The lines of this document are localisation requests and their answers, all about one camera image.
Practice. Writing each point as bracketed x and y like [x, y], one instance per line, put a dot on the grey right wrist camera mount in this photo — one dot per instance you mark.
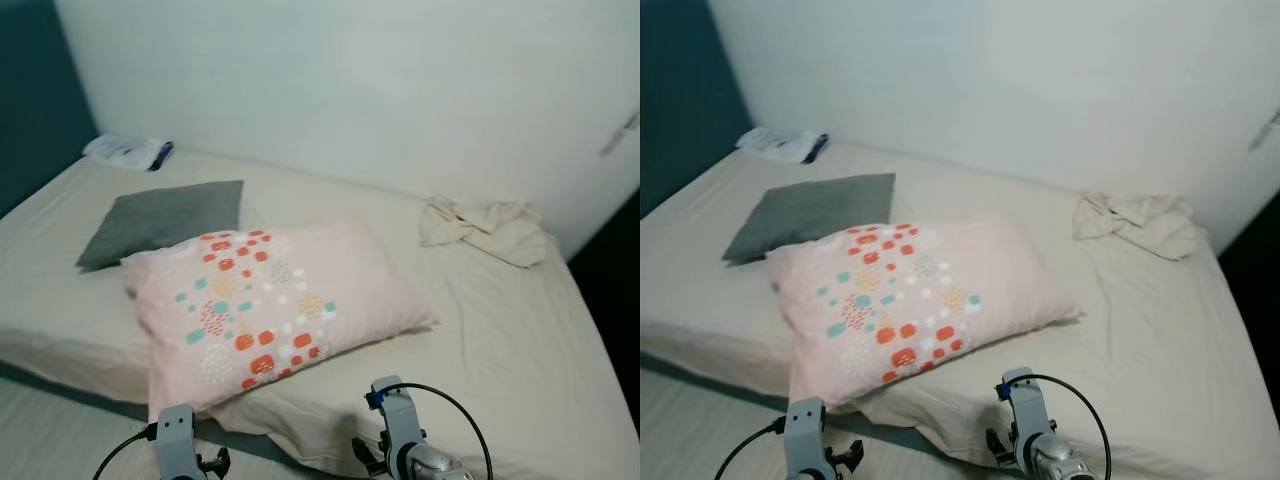
[1027, 410]
[398, 420]

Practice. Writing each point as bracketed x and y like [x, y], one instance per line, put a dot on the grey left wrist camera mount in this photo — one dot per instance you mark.
[176, 440]
[805, 435]

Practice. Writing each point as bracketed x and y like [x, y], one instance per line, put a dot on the crumpled beige cloth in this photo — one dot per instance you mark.
[1140, 225]
[490, 232]

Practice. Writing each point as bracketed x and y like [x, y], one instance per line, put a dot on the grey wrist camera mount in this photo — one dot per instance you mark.
[805, 435]
[1027, 410]
[176, 440]
[398, 420]

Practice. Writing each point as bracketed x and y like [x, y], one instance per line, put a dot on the bed with beige sheet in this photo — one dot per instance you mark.
[500, 340]
[1150, 340]

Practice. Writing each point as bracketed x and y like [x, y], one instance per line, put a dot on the pink patterned pillow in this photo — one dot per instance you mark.
[900, 290]
[260, 300]

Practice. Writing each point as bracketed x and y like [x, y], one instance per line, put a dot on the grey cushion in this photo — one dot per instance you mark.
[810, 215]
[160, 222]

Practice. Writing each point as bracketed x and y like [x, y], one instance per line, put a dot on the white and blue packet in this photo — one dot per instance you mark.
[775, 142]
[125, 150]

